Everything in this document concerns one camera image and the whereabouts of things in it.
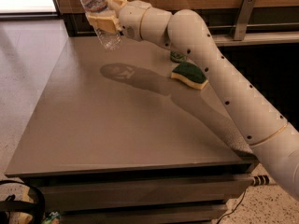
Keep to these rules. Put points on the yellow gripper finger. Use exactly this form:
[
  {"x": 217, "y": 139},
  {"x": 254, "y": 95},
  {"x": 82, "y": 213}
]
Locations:
[
  {"x": 106, "y": 20},
  {"x": 116, "y": 5}
]

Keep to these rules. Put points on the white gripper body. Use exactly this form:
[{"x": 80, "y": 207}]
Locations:
[{"x": 131, "y": 19}]

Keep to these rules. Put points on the clear plastic water bottle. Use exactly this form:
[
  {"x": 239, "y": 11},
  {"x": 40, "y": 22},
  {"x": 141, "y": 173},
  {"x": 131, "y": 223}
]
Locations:
[{"x": 108, "y": 41}]

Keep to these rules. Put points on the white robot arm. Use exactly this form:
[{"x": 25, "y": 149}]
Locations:
[{"x": 273, "y": 140}]

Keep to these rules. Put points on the green soda can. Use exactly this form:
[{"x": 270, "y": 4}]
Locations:
[{"x": 177, "y": 57}]

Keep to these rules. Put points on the green and yellow sponge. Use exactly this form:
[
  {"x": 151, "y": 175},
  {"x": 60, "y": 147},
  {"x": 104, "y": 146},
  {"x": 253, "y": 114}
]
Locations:
[{"x": 190, "y": 75}]

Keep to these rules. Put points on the grey drawer cabinet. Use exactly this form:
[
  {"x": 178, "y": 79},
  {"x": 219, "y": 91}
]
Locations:
[{"x": 114, "y": 140}]

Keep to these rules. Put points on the green packet on floor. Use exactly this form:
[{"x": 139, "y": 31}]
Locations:
[{"x": 52, "y": 218}]

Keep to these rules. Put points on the striped black white connector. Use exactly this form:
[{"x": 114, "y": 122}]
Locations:
[{"x": 260, "y": 180}]

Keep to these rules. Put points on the right metal wall bracket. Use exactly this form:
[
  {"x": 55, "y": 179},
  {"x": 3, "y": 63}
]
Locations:
[{"x": 242, "y": 20}]

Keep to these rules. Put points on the metal rail bar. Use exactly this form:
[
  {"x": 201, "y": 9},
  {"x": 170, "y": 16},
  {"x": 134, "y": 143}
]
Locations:
[{"x": 86, "y": 30}]

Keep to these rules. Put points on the black strap bag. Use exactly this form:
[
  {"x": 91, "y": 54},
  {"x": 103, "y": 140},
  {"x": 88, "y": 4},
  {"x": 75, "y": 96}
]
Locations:
[{"x": 36, "y": 209}]

